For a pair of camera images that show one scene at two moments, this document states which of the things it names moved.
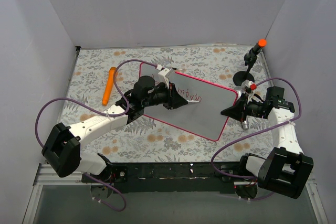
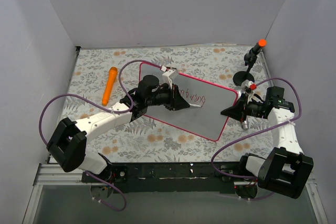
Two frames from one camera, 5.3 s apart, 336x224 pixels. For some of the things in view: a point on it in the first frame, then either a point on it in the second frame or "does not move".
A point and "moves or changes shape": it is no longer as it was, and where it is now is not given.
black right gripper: [243, 109] does not move
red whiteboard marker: [193, 101] moves or changes shape
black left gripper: [170, 96] does not move
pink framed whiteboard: [203, 117] does not move
